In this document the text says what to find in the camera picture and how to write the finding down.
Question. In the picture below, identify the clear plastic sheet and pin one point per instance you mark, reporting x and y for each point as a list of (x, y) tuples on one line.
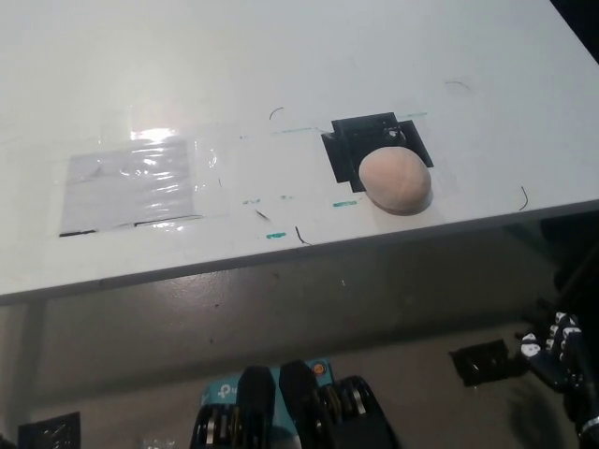
[(131, 192)]

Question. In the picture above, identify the dark background equipment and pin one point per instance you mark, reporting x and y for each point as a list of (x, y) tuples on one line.
[(573, 262)]

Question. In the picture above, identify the black floor tape patch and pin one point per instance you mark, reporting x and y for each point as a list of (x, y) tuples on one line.
[(49, 430), (482, 362)]

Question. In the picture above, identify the black square mask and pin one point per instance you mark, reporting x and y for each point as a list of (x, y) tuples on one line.
[(351, 149)]

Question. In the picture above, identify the clear plastic film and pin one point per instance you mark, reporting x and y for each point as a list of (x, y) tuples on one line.
[(210, 187)]

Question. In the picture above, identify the crumpled clear plastic wrapper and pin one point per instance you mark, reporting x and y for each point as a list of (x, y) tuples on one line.
[(156, 443)]

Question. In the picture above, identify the teal router box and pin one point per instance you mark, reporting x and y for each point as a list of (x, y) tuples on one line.
[(220, 390)]

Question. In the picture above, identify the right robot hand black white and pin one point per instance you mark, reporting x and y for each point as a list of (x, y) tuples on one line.
[(564, 369)]

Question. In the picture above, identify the pink dumpling toy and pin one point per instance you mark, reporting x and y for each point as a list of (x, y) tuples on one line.
[(395, 181)]

